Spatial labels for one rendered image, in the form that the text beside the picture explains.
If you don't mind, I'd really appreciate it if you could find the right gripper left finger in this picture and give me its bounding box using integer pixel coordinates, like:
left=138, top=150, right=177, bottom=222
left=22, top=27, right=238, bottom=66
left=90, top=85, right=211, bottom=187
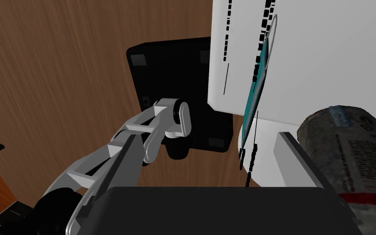
left=90, top=133, right=144, bottom=200

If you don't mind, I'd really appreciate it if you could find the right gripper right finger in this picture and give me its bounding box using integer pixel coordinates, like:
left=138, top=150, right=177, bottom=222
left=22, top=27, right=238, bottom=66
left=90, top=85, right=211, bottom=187
left=273, top=131, right=339, bottom=197

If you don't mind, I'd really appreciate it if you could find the black robot base, grey linkage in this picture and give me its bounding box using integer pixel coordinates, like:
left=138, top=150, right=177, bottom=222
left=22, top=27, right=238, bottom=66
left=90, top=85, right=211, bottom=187
left=33, top=37, right=234, bottom=235

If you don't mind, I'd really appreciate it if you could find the grey printed can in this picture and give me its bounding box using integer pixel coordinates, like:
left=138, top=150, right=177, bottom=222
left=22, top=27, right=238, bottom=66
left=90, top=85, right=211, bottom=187
left=296, top=105, right=376, bottom=235

